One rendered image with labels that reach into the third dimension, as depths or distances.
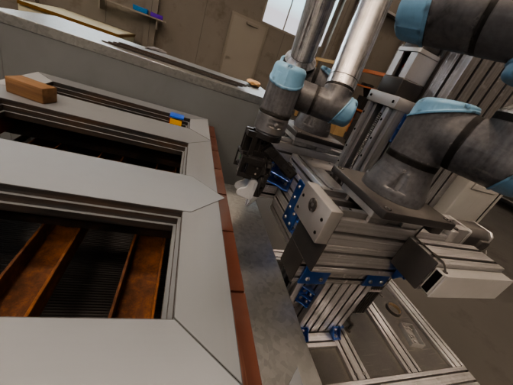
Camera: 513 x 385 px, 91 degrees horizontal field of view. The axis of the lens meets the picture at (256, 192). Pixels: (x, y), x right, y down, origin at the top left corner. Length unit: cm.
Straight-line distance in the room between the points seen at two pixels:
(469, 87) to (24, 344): 102
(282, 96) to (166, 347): 49
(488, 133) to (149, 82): 128
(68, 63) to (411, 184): 142
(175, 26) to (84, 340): 854
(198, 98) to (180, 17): 737
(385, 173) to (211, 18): 833
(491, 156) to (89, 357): 68
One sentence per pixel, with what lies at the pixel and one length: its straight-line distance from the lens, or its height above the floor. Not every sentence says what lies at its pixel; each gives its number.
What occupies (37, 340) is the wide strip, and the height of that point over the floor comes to 87.
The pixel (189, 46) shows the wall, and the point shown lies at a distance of 874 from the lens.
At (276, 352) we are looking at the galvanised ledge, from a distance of 66.
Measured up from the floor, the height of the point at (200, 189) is 87.
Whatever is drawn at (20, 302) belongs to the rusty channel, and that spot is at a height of 68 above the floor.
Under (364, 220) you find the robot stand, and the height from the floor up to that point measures 98.
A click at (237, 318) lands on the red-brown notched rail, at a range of 49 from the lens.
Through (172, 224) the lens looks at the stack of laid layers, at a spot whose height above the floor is 83.
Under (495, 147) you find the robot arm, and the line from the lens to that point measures 63.
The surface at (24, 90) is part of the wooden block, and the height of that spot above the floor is 89.
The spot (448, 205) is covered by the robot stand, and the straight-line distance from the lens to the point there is 108.
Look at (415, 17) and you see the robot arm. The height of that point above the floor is 132.
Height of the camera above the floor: 121
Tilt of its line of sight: 26 degrees down
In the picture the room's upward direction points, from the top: 21 degrees clockwise
